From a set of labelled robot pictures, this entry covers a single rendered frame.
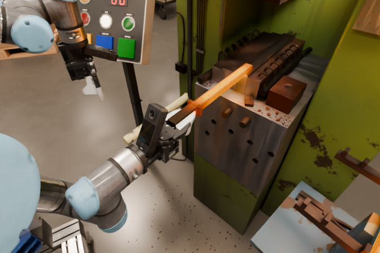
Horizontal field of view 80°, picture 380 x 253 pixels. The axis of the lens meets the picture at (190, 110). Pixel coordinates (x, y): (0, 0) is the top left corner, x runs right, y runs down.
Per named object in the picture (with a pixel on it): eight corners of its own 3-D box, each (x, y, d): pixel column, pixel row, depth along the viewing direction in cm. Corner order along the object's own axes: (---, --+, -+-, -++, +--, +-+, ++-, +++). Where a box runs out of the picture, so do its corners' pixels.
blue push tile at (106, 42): (111, 55, 94) (112, 36, 92) (95, 53, 95) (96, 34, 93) (113, 56, 95) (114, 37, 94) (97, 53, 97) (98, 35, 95)
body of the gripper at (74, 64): (69, 72, 78) (55, 38, 70) (95, 65, 81) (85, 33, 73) (72, 83, 73) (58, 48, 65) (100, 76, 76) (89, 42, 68)
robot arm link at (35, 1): (-11, 10, 49) (44, 0, 54) (-14, -3, 56) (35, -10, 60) (8, 44, 54) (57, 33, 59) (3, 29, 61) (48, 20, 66)
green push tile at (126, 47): (133, 58, 92) (135, 40, 90) (116, 56, 93) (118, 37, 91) (135, 59, 93) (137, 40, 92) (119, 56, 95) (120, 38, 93)
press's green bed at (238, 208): (242, 235, 133) (258, 197, 102) (193, 195, 152) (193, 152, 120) (283, 172, 165) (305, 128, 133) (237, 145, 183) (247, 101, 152)
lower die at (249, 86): (255, 100, 82) (260, 80, 76) (211, 79, 92) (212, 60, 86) (299, 56, 106) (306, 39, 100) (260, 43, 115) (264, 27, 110)
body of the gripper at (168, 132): (162, 136, 66) (128, 163, 59) (159, 114, 60) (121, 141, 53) (181, 150, 62) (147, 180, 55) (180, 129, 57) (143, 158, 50)
